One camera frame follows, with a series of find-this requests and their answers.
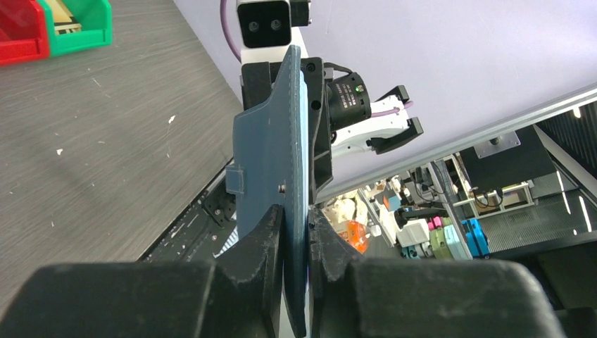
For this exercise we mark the green plastic bin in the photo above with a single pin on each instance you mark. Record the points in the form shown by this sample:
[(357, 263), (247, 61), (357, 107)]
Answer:
[(95, 16)]

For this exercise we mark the gold cards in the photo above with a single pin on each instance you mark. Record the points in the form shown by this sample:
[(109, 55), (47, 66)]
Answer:
[(64, 21)]

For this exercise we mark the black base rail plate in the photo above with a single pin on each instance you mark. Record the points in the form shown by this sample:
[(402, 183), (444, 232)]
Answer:
[(205, 229)]

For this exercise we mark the red plastic bin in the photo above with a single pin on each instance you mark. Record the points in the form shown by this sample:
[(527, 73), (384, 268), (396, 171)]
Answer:
[(24, 37)]

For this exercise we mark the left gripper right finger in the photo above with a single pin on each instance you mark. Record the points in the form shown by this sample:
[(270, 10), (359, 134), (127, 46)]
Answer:
[(355, 296)]

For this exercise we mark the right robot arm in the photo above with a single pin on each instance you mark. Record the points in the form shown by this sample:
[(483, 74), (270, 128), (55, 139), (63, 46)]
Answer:
[(342, 119)]

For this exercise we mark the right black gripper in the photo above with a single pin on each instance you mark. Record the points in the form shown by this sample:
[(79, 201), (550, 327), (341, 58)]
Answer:
[(257, 79)]

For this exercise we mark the orange snack bag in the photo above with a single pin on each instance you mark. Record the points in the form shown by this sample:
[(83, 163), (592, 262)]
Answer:
[(357, 234)]

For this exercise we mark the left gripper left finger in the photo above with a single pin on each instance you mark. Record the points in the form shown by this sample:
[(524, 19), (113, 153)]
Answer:
[(234, 295)]

